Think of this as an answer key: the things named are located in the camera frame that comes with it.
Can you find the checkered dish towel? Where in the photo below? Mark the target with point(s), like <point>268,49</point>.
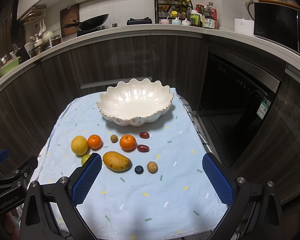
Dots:
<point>190,111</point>

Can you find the dark blueberry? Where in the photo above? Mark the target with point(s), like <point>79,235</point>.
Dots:
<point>139,169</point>

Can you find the gas stove burner grate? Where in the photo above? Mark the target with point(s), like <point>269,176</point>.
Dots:
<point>133,21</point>

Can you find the small brown longan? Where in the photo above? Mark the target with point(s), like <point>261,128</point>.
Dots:
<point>152,167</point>
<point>114,138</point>

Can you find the built-in black dishwasher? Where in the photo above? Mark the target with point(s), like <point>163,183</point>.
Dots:
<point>236,98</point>

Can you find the white scalloped ceramic bowl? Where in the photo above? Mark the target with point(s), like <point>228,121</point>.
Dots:
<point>135,103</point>

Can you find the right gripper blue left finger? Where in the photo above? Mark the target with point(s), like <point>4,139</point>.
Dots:
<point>83,178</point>

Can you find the black microwave oven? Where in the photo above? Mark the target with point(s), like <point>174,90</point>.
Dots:
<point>278,23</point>

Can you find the white electric kettle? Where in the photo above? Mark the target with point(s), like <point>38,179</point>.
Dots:
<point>249,5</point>

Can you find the red cherry tomato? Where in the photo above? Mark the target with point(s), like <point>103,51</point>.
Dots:
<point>143,148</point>
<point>144,135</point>

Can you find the green pitcher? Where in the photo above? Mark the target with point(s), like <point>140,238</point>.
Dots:
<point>196,19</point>

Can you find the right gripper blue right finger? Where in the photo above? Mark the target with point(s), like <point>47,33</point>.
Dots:
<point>223,187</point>

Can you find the wooden cutting board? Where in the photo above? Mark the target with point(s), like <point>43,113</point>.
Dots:
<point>66,17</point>

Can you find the light blue patterned tablecloth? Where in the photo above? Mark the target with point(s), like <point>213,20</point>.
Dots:
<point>178,200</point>

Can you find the black spice rack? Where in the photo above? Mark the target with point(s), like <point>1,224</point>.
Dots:
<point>164,8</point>

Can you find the green pot with lid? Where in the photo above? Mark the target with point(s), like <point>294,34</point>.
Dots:
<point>8,63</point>

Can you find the yellow mango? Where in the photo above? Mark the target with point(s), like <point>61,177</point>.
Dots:
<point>116,161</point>

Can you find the black frying pan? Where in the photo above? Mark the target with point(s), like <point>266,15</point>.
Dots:
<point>87,24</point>

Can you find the soy sauce bottle red cap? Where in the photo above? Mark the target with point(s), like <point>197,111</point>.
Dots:
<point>210,17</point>

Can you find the orange tangerine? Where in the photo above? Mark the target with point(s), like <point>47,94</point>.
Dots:
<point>128,142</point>
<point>95,142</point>

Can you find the white teapot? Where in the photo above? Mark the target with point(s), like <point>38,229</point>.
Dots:
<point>47,35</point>

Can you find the yellow lemon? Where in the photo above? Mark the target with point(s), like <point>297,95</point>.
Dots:
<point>79,145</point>

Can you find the green apple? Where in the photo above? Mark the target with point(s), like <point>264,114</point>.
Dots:
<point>84,159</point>

